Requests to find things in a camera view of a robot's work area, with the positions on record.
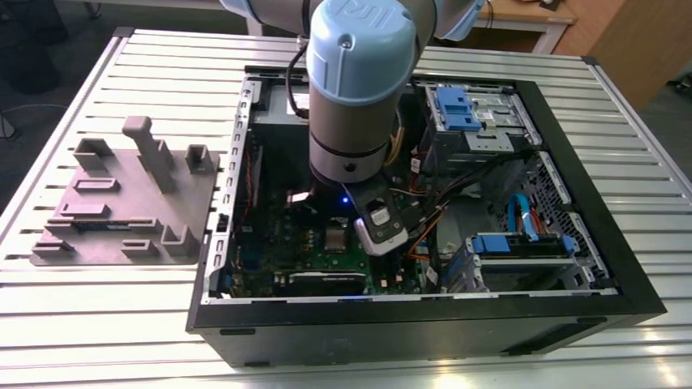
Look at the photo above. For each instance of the black PC case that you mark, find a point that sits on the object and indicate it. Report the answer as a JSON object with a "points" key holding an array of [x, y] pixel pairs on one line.
{"points": [[379, 336]]}

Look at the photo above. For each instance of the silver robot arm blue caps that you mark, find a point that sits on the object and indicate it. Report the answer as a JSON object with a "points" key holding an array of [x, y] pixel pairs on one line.
{"points": [[351, 133]]}

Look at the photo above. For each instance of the installed RAM stick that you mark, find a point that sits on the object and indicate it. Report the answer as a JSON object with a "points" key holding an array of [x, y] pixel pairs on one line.
{"points": [[396, 261]]}

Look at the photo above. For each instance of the green motherboard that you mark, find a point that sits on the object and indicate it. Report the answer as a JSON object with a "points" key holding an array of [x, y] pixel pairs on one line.
{"points": [[287, 243]]}

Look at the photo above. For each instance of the black RAM slot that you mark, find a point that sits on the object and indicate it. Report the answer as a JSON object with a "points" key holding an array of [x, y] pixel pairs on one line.
{"points": [[379, 269]]}

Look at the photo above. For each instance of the wooden desk white frame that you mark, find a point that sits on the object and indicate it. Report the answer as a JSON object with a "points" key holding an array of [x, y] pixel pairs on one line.
{"points": [[540, 16]]}

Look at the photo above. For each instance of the grey power supply unit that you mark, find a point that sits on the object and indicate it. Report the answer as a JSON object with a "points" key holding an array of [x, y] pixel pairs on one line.
{"points": [[276, 138]]}

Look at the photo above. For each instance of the metal drive cage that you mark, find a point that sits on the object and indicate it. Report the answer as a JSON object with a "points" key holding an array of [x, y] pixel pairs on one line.
{"points": [[487, 142]]}

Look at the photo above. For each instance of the grey parts rack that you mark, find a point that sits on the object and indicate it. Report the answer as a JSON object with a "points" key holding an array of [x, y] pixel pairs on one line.
{"points": [[135, 202]]}

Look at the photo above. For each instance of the brown wooden cabinet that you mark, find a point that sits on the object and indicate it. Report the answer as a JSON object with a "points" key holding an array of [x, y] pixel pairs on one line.
{"points": [[637, 40]]}

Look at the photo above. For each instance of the hard disk in blue carrier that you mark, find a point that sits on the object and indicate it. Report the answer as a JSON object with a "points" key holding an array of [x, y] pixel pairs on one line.
{"points": [[495, 245]]}

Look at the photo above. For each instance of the blue board connector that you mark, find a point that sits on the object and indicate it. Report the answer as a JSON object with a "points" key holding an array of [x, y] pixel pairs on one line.
{"points": [[252, 259]]}

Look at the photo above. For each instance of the RAM stick on rack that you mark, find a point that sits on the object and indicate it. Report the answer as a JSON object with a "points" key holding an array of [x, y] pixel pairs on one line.
{"points": [[103, 226]]}

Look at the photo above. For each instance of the black graphics card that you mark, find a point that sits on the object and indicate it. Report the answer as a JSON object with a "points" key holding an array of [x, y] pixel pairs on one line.
{"points": [[324, 283]]}

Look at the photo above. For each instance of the metal disk bay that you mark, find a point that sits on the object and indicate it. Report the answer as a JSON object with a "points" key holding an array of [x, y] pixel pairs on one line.
{"points": [[540, 265]]}

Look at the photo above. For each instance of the blue drive latch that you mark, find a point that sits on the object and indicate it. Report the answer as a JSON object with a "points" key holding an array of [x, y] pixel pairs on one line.
{"points": [[456, 109]]}

